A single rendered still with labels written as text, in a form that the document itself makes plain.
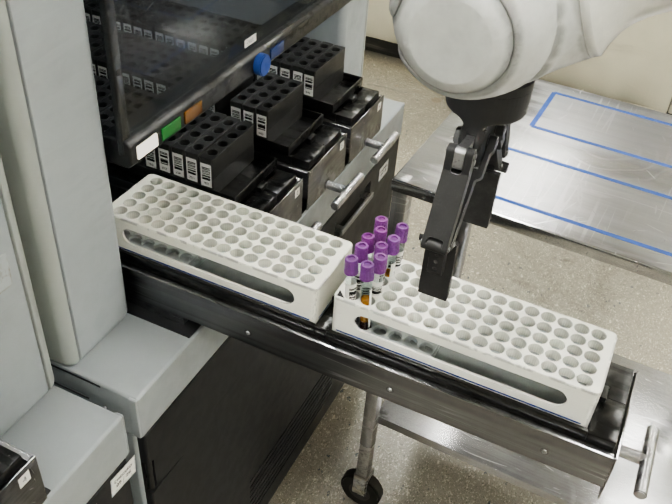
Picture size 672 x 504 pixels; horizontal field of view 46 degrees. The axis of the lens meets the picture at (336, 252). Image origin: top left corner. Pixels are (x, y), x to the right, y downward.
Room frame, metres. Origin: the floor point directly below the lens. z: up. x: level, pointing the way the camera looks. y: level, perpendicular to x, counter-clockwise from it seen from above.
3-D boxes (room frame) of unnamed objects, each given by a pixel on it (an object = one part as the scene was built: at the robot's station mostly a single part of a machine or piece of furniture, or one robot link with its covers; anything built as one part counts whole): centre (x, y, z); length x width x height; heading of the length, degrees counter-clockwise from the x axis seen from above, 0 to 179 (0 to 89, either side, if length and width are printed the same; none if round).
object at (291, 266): (0.76, 0.13, 0.83); 0.30 x 0.10 x 0.06; 67
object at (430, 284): (0.58, -0.10, 0.97); 0.03 x 0.01 x 0.07; 67
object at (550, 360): (0.63, -0.16, 0.83); 0.30 x 0.10 x 0.06; 67
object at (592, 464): (0.69, -0.03, 0.78); 0.73 x 0.14 x 0.09; 67
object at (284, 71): (1.23, 0.08, 0.85); 0.12 x 0.02 x 0.06; 157
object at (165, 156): (0.96, 0.22, 0.85); 0.12 x 0.02 x 0.06; 157
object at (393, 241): (0.69, -0.06, 0.86); 0.02 x 0.02 x 0.11
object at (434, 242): (0.57, -0.09, 1.00); 0.03 x 0.01 x 0.05; 157
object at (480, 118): (0.65, -0.13, 1.10); 0.08 x 0.07 x 0.09; 157
